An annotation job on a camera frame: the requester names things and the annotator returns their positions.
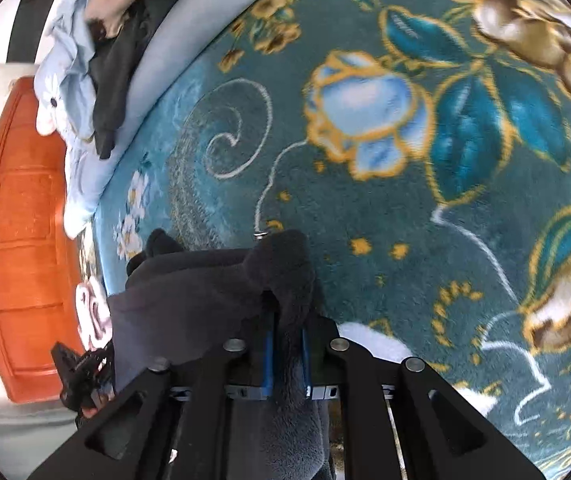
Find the pink folded blanket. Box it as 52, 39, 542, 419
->
75, 276, 113, 350

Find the teal floral bed blanket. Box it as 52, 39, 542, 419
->
94, 0, 571, 479

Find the dark grey garment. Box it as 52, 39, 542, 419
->
89, 0, 178, 160

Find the orange wooden headboard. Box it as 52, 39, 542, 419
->
0, 77, 82, 404

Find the black and white fleece jacket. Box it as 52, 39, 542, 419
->
107, 229, 334, 479

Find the light blue floral duvet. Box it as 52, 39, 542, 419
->
60, 0, 256, 238

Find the light blue shirt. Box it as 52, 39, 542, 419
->
34, 0, 95, 141

